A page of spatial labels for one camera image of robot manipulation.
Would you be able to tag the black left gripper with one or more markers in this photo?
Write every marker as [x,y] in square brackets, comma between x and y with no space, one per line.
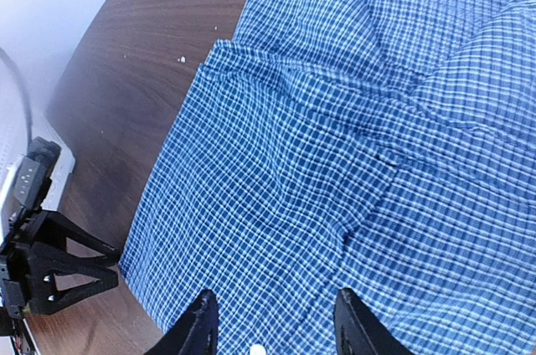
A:
[45,285]

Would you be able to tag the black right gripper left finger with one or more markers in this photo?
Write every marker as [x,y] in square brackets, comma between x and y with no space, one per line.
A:
[196,331]

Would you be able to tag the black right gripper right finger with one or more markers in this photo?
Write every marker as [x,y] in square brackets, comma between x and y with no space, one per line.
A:
[359,331]

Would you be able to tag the blue checked shirt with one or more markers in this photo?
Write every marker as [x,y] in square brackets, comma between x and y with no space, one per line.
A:
[387,146]

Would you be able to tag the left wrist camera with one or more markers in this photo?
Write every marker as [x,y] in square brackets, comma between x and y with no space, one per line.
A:
[27,183]

